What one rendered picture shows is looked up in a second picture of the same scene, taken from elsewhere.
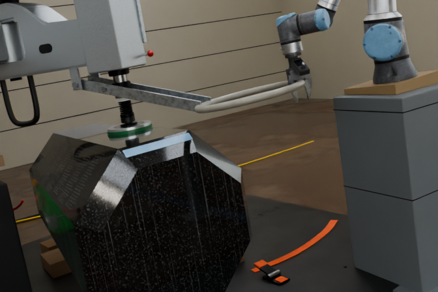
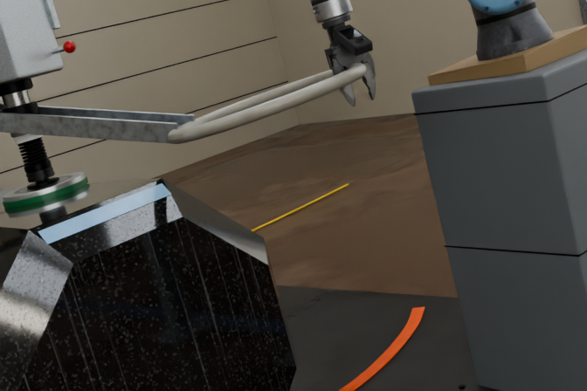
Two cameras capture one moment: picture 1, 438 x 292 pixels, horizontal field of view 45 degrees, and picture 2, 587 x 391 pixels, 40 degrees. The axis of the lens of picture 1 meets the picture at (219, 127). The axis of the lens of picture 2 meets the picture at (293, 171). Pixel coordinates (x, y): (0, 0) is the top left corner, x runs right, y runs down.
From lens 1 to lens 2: 0.44 m
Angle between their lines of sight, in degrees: 8
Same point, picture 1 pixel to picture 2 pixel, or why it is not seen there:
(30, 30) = not seen: outside the picture
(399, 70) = (525, 30)
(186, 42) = (118, 51)
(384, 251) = (533, 351)
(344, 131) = (438, 150)
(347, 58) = (376, 53)
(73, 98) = not seen: outside the picture
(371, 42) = not seen: outside the picture
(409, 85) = (546, 54)
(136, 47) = (41, 38)
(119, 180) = (38, 290)
